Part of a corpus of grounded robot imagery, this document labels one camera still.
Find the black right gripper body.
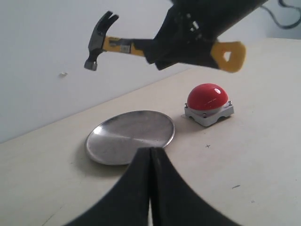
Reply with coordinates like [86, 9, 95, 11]
[143, 0, 221, 70]

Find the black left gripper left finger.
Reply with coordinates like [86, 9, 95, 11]
[67, 148, 151, 226]

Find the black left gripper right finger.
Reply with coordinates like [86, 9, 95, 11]
[150, 148, 238, 226]

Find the yellow black claw hammer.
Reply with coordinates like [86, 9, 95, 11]
[84, 11, 246, 73]

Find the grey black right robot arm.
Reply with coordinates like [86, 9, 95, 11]
[143, 0, 264, 70]

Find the red dome push button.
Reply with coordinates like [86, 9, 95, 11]
[184, 83, 234, 127]

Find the round steel plate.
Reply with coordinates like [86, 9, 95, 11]
[85, 110, 176, 166]

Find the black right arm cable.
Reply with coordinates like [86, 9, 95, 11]
[261, 0, 301, 30]

